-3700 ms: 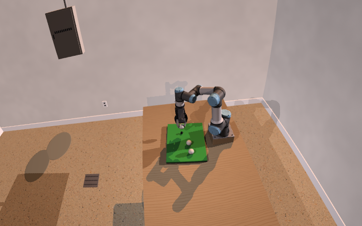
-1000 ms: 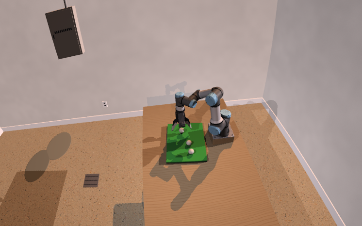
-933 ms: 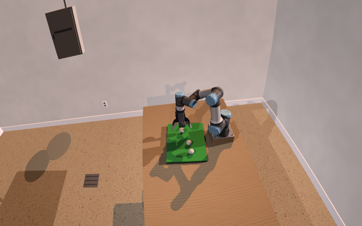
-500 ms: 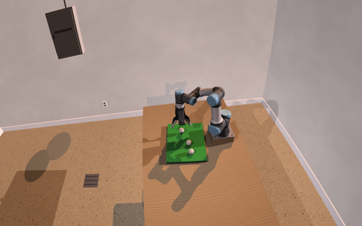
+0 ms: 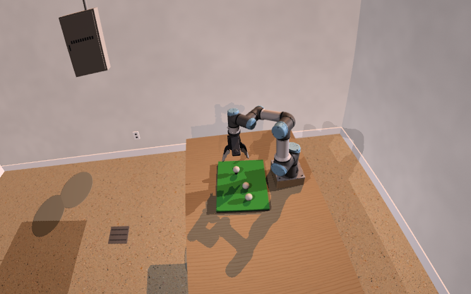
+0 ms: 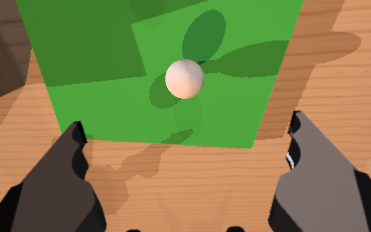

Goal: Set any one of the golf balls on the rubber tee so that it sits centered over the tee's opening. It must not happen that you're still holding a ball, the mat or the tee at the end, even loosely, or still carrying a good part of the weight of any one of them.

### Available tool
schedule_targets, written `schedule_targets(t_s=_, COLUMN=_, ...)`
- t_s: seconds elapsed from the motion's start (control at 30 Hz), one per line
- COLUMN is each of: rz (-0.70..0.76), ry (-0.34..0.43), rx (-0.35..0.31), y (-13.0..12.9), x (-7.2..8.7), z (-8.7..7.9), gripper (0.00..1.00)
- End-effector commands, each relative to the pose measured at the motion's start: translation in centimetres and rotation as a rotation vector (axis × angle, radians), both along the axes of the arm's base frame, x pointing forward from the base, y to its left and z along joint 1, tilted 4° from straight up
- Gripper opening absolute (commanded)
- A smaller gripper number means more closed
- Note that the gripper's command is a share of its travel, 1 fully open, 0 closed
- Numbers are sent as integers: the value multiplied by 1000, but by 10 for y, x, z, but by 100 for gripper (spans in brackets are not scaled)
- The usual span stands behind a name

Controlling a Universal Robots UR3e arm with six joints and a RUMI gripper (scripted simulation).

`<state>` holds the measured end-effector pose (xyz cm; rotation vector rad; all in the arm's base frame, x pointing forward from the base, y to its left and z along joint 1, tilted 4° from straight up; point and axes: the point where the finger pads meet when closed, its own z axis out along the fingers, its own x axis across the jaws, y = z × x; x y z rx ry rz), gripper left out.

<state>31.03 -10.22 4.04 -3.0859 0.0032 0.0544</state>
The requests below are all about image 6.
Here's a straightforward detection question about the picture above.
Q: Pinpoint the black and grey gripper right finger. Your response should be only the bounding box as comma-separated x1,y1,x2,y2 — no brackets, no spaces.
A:
268,110,371,232

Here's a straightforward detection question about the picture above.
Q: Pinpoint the green mat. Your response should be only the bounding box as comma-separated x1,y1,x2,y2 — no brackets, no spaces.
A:
15,0,304,149

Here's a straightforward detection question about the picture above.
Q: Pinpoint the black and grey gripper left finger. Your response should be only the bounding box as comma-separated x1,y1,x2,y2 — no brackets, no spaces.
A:
0,121,107,232

